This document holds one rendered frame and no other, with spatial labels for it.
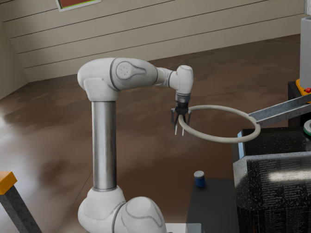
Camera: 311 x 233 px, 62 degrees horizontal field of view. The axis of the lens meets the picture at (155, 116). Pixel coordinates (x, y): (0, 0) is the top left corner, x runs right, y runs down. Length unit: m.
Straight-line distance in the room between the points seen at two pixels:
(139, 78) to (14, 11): 8.58
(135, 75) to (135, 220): 0.54
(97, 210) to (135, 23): 7.06
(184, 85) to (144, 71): 0.54
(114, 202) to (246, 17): 7.02
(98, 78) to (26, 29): 8.35
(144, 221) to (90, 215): 0.25
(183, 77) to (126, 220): 0.83
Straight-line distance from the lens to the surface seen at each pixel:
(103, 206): 1.13
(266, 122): 1.69
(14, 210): 1.88
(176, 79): 1.51
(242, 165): 1.76
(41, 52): 9.29
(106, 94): 1.06
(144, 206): 1.05
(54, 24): 8.83
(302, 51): 1.79
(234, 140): 1.44
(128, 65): 0.96
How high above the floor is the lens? 1.84
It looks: 25 degrees down
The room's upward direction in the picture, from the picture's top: 14 degrees counter-clockwise
